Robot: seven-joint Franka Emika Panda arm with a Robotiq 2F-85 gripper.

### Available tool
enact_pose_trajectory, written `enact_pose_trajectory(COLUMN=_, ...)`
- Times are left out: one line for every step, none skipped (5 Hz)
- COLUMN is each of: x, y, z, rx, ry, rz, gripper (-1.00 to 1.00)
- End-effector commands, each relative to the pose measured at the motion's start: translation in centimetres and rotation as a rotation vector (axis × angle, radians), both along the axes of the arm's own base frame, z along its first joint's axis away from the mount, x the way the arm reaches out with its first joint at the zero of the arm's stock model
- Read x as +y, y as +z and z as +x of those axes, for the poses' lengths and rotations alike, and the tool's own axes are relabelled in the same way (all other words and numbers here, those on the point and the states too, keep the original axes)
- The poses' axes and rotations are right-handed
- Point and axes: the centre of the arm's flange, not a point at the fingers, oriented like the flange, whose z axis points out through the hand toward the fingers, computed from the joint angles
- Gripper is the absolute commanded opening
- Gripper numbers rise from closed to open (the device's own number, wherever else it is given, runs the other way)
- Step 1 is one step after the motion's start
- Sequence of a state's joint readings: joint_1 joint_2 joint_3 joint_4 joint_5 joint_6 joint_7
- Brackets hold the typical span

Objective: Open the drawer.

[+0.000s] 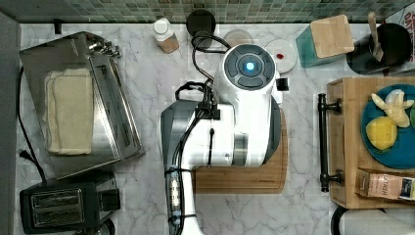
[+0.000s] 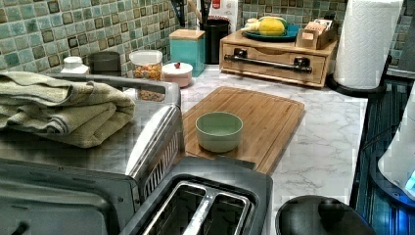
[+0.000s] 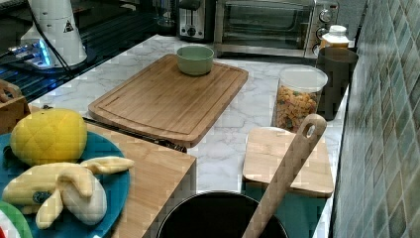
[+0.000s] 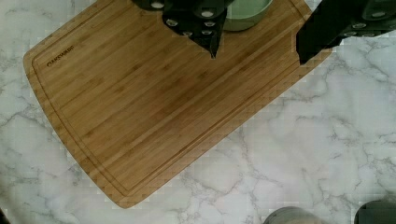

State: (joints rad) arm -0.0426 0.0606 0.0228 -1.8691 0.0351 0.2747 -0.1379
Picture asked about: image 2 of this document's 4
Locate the black paper towel holder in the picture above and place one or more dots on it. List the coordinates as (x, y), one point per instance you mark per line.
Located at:
(360, 92)

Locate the pink sugar bowl with lid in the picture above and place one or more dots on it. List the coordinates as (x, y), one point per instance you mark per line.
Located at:
(180, 73)

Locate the clear cereal container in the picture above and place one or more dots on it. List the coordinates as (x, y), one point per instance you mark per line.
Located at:
(148, 65)

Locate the green ceramic bowl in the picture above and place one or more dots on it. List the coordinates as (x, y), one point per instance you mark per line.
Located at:
(219, 132)

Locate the white red packet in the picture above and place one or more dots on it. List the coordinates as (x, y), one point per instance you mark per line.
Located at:
(226, 10)

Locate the yellow plush lemon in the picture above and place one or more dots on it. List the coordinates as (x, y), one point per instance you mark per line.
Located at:
(272, 28)

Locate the blue plate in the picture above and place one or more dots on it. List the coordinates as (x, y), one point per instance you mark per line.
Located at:
(289, 35)

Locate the black round pot lid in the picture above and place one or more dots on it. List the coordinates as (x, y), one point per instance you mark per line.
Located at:
(318, 215)

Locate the black utensil holder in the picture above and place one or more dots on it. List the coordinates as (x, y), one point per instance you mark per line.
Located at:
(215, 30)

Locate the wooden spoon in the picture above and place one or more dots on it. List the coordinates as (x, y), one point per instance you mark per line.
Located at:
(195, 10)

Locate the paper towel roll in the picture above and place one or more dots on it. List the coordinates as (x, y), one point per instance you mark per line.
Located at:
(365, 42)

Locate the silver toaster oven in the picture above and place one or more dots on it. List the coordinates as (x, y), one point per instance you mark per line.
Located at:
(51, 188)

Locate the wooden drawer box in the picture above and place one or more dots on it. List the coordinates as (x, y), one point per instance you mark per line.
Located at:
(282, 61)

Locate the white capped bottle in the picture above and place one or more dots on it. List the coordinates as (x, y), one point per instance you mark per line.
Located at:
(74, 64)

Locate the plush peeled banana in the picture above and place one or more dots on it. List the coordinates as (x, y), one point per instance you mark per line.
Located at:
(251, 25)

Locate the black two-slot toaster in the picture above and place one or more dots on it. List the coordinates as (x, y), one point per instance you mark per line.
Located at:
(205, 197)

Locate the folded green towel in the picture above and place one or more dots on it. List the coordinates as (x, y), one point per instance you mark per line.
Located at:
(82, 114)

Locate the wooden tea bag organizer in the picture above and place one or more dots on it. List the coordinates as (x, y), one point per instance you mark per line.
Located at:
(317, 34)

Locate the dark grey cup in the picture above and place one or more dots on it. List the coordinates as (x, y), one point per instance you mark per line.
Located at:
(106, 62)

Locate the teal canister with wooden lid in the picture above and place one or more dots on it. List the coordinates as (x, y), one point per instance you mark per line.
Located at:
(188, 46)

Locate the bamboo cutting board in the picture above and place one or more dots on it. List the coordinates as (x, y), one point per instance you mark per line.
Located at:
(269, 124)

